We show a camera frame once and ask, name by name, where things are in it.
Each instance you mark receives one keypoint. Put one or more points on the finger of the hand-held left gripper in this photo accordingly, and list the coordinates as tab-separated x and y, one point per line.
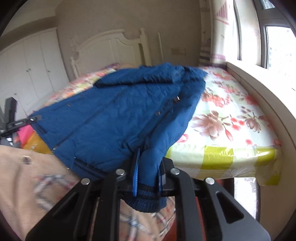
32	121

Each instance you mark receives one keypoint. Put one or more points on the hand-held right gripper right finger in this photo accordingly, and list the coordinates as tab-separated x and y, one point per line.
166	180

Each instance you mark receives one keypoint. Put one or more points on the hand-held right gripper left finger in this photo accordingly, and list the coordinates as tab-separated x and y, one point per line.
136	172

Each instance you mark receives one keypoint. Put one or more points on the blue quilted jacket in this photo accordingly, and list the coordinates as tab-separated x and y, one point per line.
115	115

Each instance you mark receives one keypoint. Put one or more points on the pink cloth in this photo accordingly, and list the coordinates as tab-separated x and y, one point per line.
25	134

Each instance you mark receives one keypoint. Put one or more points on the white wardrobe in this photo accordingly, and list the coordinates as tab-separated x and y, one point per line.
27	69

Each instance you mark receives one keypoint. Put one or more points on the person's beige checked clothing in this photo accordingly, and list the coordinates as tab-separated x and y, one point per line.
34	190

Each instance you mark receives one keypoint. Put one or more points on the floral bed cover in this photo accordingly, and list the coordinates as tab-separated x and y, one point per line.
231	120

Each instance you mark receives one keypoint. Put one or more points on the white bed headboard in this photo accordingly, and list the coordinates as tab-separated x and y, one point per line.
108	48

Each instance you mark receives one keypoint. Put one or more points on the beige windowsill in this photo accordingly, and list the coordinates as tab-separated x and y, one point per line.
266	99

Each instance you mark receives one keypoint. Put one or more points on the silver stick lamp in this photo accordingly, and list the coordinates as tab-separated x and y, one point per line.
161	46

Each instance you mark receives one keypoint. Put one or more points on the printed curtain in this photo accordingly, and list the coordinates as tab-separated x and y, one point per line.
217	34

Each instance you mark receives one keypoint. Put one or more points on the dark framed window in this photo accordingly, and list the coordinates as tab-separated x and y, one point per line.
261	34

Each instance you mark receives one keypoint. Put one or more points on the wall socket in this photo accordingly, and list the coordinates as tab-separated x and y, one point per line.
178	51

